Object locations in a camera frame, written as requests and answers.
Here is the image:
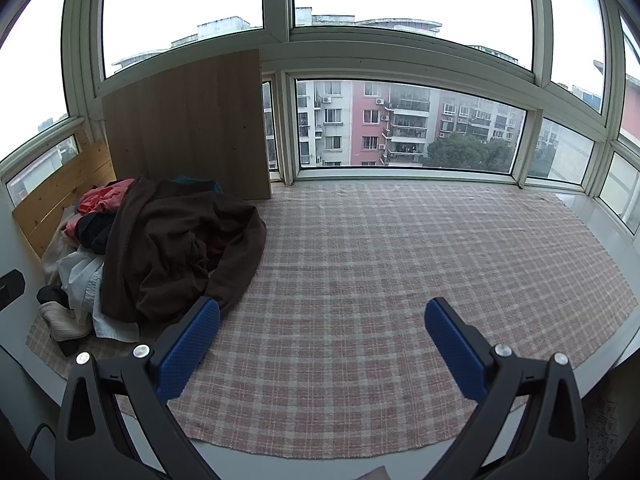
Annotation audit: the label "white garment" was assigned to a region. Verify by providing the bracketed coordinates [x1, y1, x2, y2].
[57, 250, 141, 343]

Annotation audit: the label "wooden board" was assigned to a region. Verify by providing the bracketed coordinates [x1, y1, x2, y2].
[101, 49, 273, 202]

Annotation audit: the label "beige knit garment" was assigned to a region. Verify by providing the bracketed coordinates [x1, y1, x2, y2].
[40, 302, 93, 343]

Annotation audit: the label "pine wood panel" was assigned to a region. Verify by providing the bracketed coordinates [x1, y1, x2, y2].
[12, 132, 117, 260]

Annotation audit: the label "green trees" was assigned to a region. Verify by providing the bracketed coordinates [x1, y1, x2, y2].
[425, 132, 516, 173]

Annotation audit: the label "pink plaid blanket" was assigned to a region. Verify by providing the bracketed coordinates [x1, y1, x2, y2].
[25, 180, 640, 447]

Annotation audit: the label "brown sweater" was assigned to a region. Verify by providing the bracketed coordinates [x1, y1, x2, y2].
[101, 176, 267, 325]

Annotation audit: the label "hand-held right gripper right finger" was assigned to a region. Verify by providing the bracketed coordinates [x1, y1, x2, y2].
[424, 297, 588, 480]

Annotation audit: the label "black garment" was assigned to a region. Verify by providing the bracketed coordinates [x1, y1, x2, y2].
[75, 212, 118, 256]

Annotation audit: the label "pink garment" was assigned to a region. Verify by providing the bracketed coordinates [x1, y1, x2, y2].
[65, 182, 136, 241]

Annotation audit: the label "white window frame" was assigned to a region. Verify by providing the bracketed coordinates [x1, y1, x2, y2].
[0, 0, 640, 233]

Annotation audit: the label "black cable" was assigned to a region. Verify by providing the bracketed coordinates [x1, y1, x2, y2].
[27, 422, 56, 456]

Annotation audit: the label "pink apartment building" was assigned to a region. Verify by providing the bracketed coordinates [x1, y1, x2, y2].
[350, 80, 396, 167]

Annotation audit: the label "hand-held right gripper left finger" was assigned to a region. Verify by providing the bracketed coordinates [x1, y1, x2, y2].
[55, 296, 221, 480]

